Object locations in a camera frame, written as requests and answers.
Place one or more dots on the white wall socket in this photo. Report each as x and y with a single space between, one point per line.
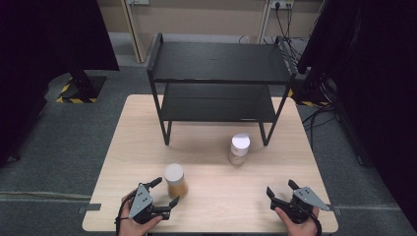
282 4

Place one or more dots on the black two-tier metal rack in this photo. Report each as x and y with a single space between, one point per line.
216 65

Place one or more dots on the jar of orange powder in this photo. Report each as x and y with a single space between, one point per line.
176 183

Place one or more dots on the black curtain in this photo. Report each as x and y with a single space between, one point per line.
377 82
42 65

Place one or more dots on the clear jar with white lid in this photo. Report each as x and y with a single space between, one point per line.
239 147

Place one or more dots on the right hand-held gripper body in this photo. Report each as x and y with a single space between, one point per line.
300 205

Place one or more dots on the person's left hand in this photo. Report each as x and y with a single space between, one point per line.
134 226

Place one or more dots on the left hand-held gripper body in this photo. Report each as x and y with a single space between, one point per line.
141 201

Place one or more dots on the person's right hand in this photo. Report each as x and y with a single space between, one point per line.
300 229

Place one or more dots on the grey tape strip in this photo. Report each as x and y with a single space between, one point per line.
334 208
89 207

